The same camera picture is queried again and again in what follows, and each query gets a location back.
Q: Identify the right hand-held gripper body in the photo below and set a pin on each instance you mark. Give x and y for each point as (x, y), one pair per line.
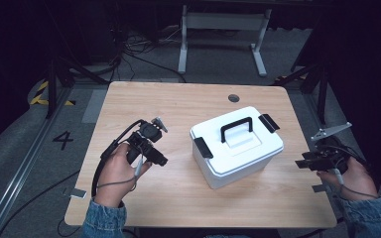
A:
(330, 152)

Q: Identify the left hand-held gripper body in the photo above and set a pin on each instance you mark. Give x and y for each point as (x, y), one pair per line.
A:
(145, 134)

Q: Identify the person's right hand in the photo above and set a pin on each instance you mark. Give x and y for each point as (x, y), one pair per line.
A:
(357, 181)

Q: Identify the person's left hand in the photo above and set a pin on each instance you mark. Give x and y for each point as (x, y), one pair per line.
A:
(115, 175)

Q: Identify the grey table edge clip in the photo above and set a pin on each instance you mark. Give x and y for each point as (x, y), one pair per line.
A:
(76, 193)
(318, 188)

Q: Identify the black metal stand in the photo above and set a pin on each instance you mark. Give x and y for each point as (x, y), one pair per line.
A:
(54, 82)
(320, 86)

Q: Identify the round grey table grommet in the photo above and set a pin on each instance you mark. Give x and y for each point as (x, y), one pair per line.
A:
(233, 98)

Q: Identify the yellow black floor tape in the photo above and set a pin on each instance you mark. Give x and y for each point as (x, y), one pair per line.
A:
(39, 97)

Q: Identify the aluminium floor rail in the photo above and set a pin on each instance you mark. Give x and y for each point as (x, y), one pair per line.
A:
(20, 172)

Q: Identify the white metal table frame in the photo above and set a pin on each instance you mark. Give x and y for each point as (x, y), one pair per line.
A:
(225, 21)

